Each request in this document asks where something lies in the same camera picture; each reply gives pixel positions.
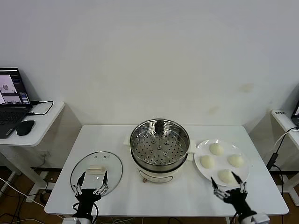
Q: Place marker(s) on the black laptop with lit screen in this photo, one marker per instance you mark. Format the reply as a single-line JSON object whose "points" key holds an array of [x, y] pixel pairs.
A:
{"points": [[11, 114]]}

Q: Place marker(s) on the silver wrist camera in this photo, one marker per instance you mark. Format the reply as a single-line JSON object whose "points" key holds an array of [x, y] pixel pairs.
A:
{"points": [[69, 221], [259, 218]]}

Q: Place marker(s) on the white steamed baozi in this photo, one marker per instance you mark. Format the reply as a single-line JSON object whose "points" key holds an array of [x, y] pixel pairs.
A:
{"points": [[216, 149], [236, 160], [224, 175], [207, 161]]}

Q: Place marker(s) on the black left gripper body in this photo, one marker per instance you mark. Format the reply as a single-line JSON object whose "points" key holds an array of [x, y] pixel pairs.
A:
{"points": [[87, 198]]}

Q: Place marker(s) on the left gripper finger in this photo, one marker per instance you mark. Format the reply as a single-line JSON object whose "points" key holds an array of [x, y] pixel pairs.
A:
{"points": [[104, 182], [80, 183]]}

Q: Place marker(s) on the black computer mouse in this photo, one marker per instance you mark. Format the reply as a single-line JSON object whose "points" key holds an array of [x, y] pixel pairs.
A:
{"points": [[24, 128]]}

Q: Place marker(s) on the stainless steel steamer basket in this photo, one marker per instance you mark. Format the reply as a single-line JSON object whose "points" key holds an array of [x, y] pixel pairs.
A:
{"points": [[144, 149]]}

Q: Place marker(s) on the white side table with mouse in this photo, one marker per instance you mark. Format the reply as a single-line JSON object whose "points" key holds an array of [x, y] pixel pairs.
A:
{"points": [[44, 126]]}

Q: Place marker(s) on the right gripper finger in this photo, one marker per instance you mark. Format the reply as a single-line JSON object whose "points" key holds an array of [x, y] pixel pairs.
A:
{"points": [[216, 187], [239, 180]]}

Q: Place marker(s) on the cream electric cooking pot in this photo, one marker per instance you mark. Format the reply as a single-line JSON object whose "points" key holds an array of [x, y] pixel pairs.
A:
{"points": [[156, 175]]}

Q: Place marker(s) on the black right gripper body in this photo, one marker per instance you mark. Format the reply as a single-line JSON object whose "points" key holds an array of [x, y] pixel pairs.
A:
{"points": [[237, 199]]}

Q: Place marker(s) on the white round plate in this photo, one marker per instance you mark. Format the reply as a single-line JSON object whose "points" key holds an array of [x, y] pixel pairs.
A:
{"points": [[222, 163]]}

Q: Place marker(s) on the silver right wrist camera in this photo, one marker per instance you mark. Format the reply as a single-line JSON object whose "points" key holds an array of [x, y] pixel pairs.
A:
{"points": [[259, 218]]}

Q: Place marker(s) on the black laptop at picture edge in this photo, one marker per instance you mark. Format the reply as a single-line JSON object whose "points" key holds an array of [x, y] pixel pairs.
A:
{"points": [[296, 114]]}

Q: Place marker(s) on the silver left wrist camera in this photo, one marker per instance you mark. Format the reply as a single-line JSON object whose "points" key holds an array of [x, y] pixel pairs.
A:
{"points": [[69, 221]]}

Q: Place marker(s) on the round glass pot lid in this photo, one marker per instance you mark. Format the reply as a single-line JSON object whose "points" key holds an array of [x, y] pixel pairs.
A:
{"points": [[102, 159]]}

